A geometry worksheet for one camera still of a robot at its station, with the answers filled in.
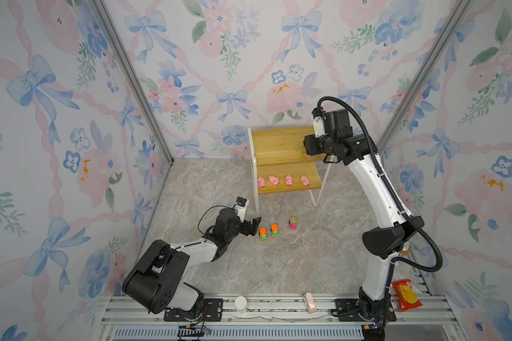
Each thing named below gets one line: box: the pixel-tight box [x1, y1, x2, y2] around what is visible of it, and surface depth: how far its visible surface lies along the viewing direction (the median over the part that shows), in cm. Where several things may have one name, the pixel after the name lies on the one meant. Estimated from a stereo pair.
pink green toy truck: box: [289, 216, 298, 231], surface depth 95 cm
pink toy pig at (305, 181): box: [300, 174, 311, 187], surface depth 90 cm
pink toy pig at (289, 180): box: [285, 174, 294, 187], surface depth 90 cm
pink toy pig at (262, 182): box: [257, 176, 267, 189], surface depth 90 cm
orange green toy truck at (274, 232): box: [270, 223, 280, 238], surface depth 94 cm
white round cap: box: [234, 295, 248, 315], surface depth 71 cm
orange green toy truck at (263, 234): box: [258, 227, 269, 241], surface depth 92 cm
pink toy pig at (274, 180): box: [268, 175, 281, 186], surface depth 90 cm
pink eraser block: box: [305, 291, 317, 314], surface depth 75 cm
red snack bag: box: [391, 279, 424, 312], surface depth 77 cm
